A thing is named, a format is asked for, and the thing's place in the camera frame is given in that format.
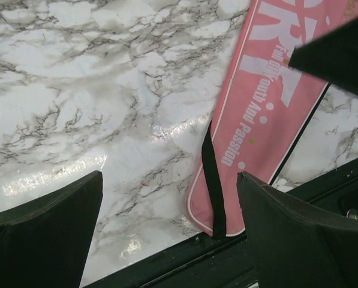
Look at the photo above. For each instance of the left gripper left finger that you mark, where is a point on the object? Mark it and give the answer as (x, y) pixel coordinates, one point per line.
(45, 242)

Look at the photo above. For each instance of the pink racket bag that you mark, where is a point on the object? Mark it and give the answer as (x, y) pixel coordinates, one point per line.
(263, 107)

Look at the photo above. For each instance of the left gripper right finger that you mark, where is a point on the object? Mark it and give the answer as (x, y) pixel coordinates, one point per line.
(294, 243)

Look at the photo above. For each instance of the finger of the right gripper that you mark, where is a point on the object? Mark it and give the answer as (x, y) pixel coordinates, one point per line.
(332, 57)

